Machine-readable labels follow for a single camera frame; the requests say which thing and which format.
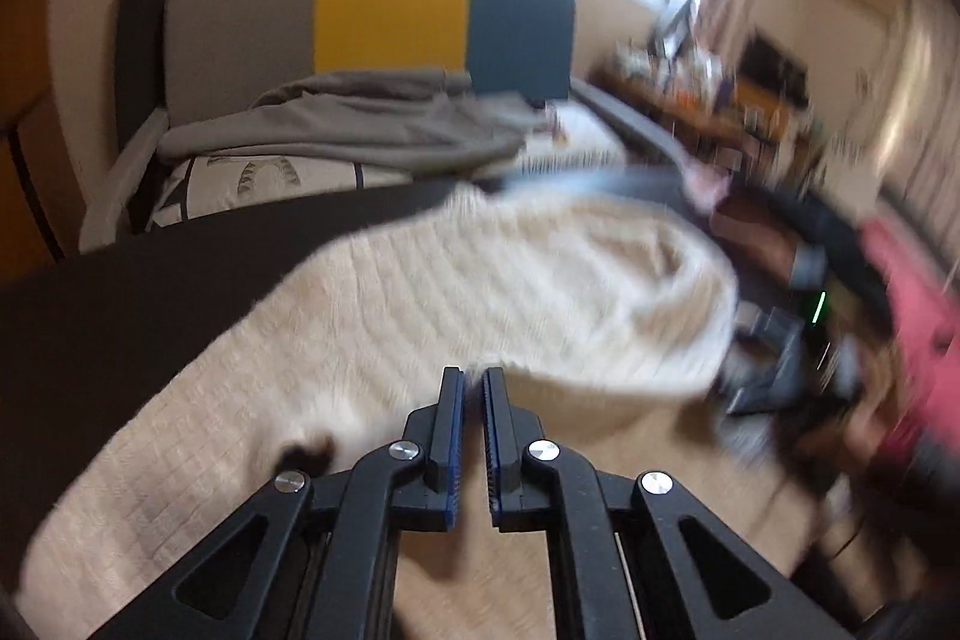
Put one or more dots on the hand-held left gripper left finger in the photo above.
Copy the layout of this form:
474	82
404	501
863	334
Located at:
452	452

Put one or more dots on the pink ruffled bedspread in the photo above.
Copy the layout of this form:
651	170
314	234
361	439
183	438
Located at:
922	325

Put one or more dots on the cream knit sweater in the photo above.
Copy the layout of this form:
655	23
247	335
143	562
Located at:
450	295

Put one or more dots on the grey yellow blue chair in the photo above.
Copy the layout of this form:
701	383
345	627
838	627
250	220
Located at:
390	10

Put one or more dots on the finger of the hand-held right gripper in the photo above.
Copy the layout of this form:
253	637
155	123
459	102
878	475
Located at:
765	370

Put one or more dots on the wooden wardrobe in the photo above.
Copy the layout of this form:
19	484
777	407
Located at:
26	108

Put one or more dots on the black monitor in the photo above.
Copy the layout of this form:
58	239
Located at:
772	66

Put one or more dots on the wooden desk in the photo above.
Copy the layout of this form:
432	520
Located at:
675	115

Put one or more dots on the pink garment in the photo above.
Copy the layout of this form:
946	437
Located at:
705	183

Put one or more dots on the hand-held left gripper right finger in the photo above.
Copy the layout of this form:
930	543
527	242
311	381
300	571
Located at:
491	452

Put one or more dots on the grey cloth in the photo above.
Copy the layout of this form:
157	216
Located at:
352	119

